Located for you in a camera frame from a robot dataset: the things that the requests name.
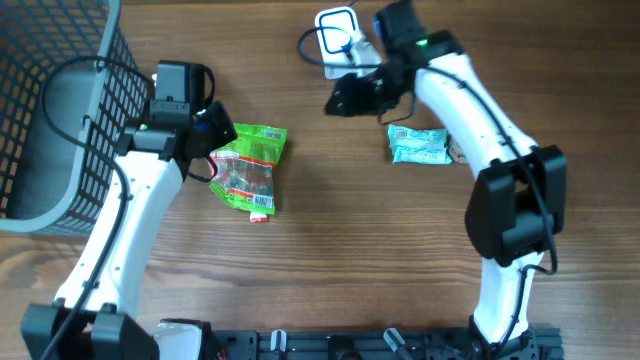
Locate green clear snack bag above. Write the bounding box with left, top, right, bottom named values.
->
left=209, top=123, right=288, bottom=215

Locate light teal tissue packet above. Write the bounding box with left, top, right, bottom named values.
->
left=387, top=125, right=452, bottom=165

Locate green-lid seasoning jar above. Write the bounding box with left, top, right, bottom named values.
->
left=447, top=135, right=467, bottom=164

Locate red stick sachet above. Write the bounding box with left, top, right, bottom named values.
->
left=249, top=212, right=269, bottom=223

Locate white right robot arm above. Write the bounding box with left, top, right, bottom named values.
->
left=315, top=1, right=567, bottom=353

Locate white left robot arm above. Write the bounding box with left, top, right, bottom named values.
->
left=21, top=61, right=237, bottom=359

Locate white barcode scanner box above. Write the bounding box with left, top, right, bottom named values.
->
left=314, top=6, right=360, bottom=65

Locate grey plastic mesh basket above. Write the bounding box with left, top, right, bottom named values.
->
left=1, top=0, right=147, bottom=237

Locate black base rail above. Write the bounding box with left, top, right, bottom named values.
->
left=209, top=327, right=565, bottom=360

